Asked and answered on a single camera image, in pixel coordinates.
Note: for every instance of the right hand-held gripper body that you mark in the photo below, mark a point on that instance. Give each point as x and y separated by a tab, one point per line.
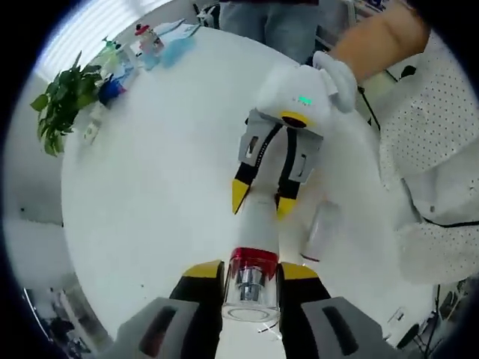
292	89

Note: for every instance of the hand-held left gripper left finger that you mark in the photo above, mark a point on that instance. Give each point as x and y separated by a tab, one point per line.
194	299

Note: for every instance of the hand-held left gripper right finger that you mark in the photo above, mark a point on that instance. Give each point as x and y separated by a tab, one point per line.
299	299

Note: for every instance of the silver skincare bottle red label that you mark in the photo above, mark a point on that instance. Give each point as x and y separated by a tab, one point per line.
323	232

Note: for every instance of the white skincare bottle red collar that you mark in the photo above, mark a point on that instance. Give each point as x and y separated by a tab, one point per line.
258	228

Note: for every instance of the pale blue bottle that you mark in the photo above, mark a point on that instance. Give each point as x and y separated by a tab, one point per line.
150	61

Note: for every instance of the red-topped spray bottle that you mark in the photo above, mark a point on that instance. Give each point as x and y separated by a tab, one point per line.
147	39

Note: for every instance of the green-topped bottle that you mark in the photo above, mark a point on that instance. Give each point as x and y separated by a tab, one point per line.
110	52

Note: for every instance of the person's right hand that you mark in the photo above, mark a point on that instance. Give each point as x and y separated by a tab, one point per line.
342	82

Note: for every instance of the person's white dotted clothing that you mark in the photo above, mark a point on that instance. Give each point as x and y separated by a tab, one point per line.
430	112

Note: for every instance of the blue pot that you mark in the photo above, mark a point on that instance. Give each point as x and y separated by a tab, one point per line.
110	91

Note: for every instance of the small white box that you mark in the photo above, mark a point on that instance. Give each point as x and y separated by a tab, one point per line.
91	131

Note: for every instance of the green potted plant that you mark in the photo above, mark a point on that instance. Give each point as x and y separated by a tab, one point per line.
61	101

